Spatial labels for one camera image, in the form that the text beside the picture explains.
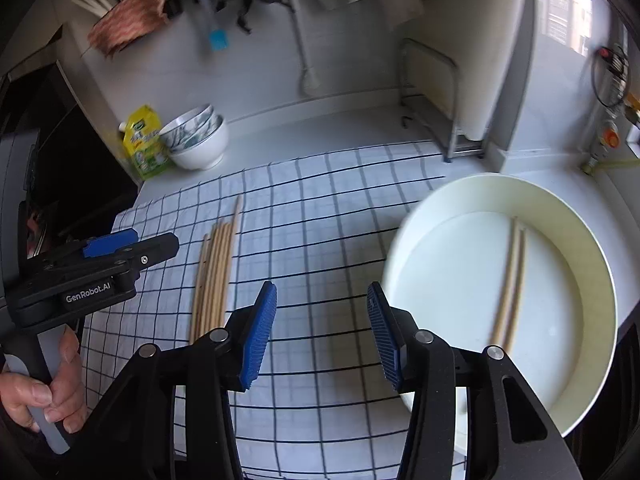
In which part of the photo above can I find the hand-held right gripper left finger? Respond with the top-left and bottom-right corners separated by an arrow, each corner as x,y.
85,281 -> 279,480

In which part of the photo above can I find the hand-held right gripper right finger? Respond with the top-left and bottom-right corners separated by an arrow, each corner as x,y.
366,281 -> 576,480

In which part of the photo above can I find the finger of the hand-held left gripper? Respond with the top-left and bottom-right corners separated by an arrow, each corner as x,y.
112,232 -> 180,275
35,228 -> 140,270

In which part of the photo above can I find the large white plate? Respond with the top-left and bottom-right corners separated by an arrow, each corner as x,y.
382,172 -> 619,439

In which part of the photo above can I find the person's left hand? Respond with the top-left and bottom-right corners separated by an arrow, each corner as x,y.
0,329 -> 89,434

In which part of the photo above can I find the yellow seasoning packet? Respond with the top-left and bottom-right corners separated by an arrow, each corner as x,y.
121,105 -> 174,181

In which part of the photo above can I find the plain white bowl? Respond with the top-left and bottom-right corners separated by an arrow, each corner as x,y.
169,117 -> 230,171

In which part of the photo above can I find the white checked cloth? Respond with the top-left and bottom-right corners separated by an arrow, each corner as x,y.
80,142 -> 473,480

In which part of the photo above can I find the patterned ceramic bowl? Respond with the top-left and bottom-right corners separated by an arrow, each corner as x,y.
158,104 -> 216,152
172,114 -> 224,150

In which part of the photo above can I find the black stove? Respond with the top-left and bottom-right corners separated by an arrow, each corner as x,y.
0,57 -> 142,261

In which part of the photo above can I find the metal rack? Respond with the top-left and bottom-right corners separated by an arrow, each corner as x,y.
398,38 -> 489,164

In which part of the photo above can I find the white cutting board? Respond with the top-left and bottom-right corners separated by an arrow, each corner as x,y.
402,0 -> 535,142

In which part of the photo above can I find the black cable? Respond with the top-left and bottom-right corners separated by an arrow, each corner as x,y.
592,44 -> 632,109

